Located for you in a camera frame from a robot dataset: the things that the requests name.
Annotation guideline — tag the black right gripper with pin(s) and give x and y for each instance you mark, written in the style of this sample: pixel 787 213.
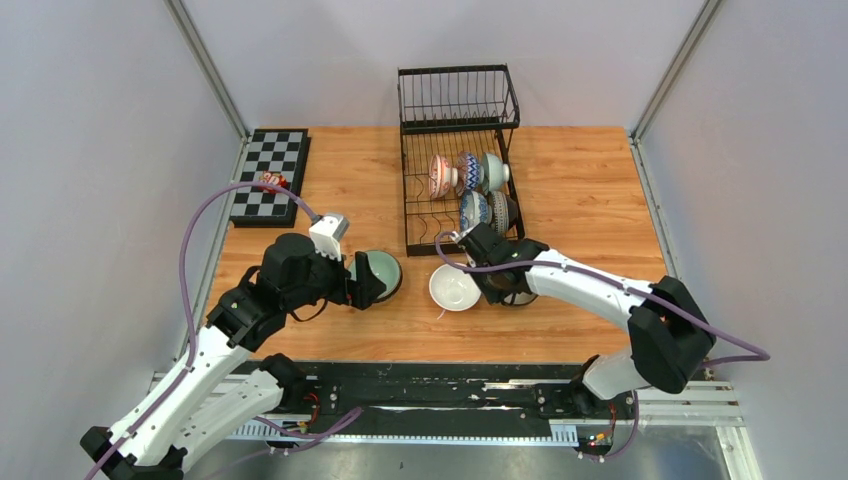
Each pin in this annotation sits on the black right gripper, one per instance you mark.
pixel 493 296

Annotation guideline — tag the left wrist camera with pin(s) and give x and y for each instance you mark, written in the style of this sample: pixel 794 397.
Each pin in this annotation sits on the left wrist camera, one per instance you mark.
pixel 327 232

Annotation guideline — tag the beige interior bowl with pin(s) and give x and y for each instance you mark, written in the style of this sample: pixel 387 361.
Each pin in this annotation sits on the beige interior bowl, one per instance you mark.
pixel 504 212

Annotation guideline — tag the white orange bowl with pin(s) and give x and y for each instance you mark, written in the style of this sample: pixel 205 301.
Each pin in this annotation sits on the white orange bowl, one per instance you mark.
pixel 452 289

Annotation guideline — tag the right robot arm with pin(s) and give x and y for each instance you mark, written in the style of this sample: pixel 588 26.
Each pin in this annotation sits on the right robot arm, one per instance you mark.
pixel 668 335

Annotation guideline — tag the black wire dish rack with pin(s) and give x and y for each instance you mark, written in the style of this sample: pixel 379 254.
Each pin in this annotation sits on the black wire dish rack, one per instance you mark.
pixel 445 111

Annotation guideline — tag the black white chessboard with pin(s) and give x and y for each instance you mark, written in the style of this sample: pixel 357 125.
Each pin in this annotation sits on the black white chessboard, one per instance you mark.
pixel 273 156

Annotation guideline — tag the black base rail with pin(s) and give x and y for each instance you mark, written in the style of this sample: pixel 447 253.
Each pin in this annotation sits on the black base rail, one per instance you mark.
pixel 490 404

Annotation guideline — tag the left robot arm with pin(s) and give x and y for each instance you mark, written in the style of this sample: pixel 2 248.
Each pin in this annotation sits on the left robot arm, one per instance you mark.
pixel 176 423

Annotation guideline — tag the black beige bowl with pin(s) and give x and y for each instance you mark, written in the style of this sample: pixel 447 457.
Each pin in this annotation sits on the black beige bowl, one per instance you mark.
pixel 520 300

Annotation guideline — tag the orange geometric pattern bowl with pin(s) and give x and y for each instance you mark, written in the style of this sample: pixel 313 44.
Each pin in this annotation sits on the orange geometric pattern bowl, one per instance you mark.
pixel 470 172

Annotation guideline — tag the white blue striped bowl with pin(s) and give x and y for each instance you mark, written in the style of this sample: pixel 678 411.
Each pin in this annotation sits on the white blue striped bowl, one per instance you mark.
pixel 474 209

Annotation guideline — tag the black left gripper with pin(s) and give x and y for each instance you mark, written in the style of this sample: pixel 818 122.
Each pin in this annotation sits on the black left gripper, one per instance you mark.
pixel 360 292

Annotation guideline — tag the teal dashed pattern bowl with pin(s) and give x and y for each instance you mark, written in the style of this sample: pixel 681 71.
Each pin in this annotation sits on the teal dashed pattern bowl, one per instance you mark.
pixel 496 173

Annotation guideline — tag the red owl toy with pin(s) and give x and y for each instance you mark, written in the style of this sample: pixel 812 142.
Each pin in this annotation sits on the red owl toy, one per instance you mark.
pixel 271 182

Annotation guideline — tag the orange floral pattern bowl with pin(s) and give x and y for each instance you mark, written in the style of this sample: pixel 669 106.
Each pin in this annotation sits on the orange floral pattern bowl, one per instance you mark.
pixel 442 176

